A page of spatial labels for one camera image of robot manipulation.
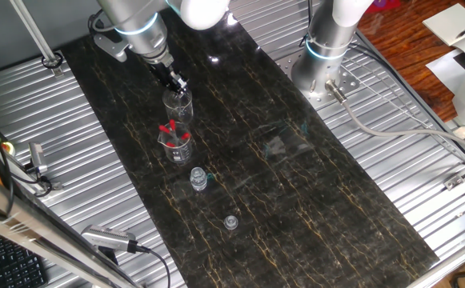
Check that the clear glass beaker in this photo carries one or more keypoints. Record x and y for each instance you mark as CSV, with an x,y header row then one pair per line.
x,y
172,114

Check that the silver ribbed camera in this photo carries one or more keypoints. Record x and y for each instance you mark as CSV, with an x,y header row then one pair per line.
x,y
108,238

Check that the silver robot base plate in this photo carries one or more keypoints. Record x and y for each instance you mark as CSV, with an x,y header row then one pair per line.
x,y
352,82

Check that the clear glass bottle stopper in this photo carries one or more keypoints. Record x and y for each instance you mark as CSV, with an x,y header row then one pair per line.
x,y
231,222

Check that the black keyboard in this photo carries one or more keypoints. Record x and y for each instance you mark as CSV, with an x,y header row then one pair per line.
x,y
12,268

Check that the small clear glass bottle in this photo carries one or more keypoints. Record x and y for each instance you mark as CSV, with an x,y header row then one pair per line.
x,y
198,182

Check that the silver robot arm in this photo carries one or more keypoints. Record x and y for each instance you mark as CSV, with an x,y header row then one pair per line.
x,y
136,24

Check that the aluminium pole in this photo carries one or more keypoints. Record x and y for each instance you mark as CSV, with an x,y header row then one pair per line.
x,y
32,28

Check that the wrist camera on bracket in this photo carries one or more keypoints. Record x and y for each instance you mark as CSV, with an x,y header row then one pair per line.
x,y
114,46

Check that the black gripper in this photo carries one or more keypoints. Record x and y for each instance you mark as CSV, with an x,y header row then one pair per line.
x,y
163,73

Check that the glass beaker white print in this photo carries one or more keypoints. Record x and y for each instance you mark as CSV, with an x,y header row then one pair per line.
x,y
180,154

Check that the white notebook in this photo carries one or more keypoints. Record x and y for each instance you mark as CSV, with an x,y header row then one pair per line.
x,y
444,24

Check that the aluminium frame beam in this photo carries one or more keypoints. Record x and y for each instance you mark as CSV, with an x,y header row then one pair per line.
x,y
36,232

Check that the paper with printed marker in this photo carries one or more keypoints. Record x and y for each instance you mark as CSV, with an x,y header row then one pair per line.
x,y
444,68

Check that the red purple object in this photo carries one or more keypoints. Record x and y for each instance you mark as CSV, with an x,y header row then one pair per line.
x,y
384,5

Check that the black gold veined marble mat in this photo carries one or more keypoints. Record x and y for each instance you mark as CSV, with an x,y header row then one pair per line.
x,y
296,200

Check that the yellow ringed button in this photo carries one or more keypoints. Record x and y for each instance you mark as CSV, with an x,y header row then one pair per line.
x,y
9,149

